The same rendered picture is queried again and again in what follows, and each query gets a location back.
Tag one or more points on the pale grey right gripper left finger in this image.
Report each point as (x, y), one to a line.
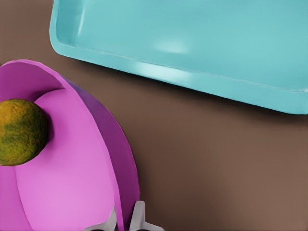
(109, 223)

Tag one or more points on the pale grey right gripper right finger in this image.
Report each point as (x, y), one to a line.
(138, 214)

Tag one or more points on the pink plate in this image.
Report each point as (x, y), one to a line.
(72, 168)

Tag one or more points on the orange with green patches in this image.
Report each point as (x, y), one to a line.
(20, 132)

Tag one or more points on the turquoise tray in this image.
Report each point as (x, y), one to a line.
(183, 45)

